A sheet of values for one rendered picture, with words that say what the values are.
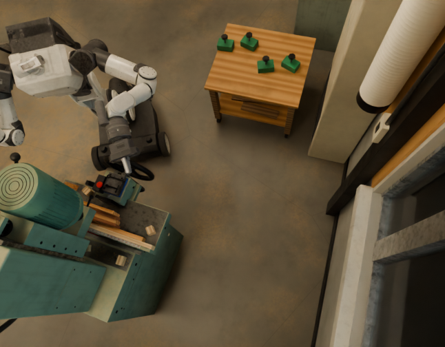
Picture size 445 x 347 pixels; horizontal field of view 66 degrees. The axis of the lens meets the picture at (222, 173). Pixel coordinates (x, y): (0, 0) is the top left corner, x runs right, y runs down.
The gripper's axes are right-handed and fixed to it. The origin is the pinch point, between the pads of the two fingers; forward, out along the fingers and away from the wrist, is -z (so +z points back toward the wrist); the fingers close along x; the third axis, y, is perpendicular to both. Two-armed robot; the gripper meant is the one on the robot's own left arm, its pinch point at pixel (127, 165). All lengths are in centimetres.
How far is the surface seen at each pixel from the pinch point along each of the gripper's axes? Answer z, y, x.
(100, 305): -52, -34, 47
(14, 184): 0.0, 24.4, 28.7
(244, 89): 52, -103, -47
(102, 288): -44, -36, 46
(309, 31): 101, -160, -110
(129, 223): -18.2, -35.7, 23.1
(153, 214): -17.3, -38.3, 10.8
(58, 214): -11.4, 8.6, 26.8
